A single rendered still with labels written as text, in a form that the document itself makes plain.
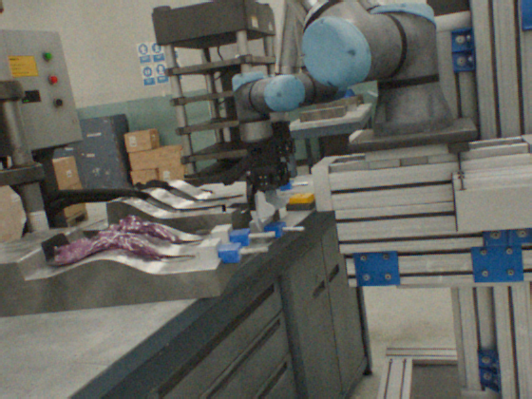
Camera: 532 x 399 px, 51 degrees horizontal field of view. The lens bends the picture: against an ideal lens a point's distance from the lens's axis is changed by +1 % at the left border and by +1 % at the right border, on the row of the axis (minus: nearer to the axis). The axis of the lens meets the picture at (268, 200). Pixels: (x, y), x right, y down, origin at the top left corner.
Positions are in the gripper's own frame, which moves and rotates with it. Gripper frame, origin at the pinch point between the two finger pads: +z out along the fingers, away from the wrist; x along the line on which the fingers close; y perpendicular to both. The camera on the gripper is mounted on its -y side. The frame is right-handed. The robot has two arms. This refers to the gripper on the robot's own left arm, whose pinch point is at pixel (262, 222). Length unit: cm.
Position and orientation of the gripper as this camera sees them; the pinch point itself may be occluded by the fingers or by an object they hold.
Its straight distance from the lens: 133.8
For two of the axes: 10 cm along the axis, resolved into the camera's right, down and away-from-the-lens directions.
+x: 4.0, -2.4, 8.9
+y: 9.0, -0.6, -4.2
